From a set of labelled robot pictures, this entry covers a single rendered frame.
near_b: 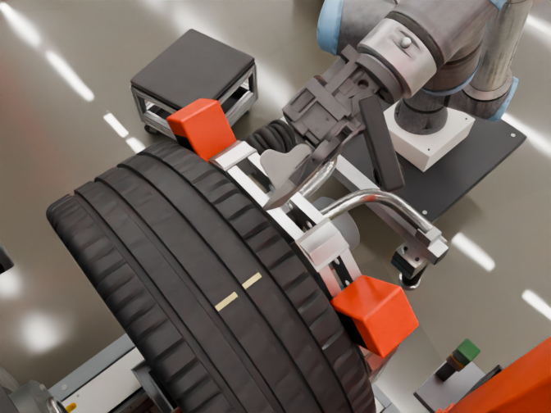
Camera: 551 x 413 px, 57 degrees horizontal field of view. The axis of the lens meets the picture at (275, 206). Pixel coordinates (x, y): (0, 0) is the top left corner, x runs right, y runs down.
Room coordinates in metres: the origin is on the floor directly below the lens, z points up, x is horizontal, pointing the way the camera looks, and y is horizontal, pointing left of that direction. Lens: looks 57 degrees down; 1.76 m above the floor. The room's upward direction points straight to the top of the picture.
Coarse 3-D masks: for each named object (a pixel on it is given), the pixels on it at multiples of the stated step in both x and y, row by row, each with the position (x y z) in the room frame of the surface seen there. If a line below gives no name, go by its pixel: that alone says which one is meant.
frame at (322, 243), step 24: (240, 144) 0.53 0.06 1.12; (216, 168) 0.49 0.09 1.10; (240, 168) 0.49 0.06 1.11; (312, 216) 0.39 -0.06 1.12; (288, 240) 0.37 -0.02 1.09; (312, 240) 0.35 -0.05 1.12; (336, 240) 0.36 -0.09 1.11; (312, 264) 0.32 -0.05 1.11; (336, 264) 0.34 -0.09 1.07; (336, 288) 0.30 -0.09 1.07; (384, 360) 0.23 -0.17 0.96
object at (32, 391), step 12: (0, 372) 0.24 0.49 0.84; (12, 384) 0.23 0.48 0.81; (24, 384) 0.21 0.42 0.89; (36, 384) 0.21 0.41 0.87; (12, 396) 0.18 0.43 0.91; (24, 396) 0.18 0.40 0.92; (36, 396) 0.18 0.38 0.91; (48, 396) 0.20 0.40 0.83; (24, 408) 0.16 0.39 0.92; (36, 408) 0.16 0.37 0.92
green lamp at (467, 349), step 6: (462, 342) 0.35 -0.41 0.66; (468, 342) 0.35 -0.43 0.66; (456, 348) 0.34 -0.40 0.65; (462, 348) 0.34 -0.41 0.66; (468, 348) 0.34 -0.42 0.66; (474, 348) 0.34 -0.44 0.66; (456, 354) 0.33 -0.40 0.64; (462, 354) 0.33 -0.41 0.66; (468, 354) 0.32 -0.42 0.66; (474, 354) 0.32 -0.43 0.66; (462, 360) 0.32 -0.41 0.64; (468, 360) 0.31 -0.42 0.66
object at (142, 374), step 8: (144, 360) 0.45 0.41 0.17; (136, 368) 0.43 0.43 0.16; (144, 368) 0.43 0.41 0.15; (136, 376) 0.40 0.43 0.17; (144, 376) 0.41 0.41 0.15; (144, 384) 0.38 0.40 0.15; (152, 384) 0.38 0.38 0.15; (152, 392) 0.36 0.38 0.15; (152, 400) 0.33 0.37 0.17; (160, 400) 0.34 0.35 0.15; (160, 408) 0.31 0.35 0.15; (168, 408) 0.31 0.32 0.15
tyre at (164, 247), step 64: (128, 192) 0.41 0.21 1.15; (192, 192) 0.40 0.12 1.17; (128, 256) 0.30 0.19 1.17; (192, 256) 0.30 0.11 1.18; (256, 256) 0.30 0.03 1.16; (128, 320) 0.21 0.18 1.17; (192, 320) 0.22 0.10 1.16; (256, 320) 0.23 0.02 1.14; (320, 320) 0.23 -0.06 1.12; (192, 384) 0.15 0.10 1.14; (256, 384) 0.15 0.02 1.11; (320, 384) 0.16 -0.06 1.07
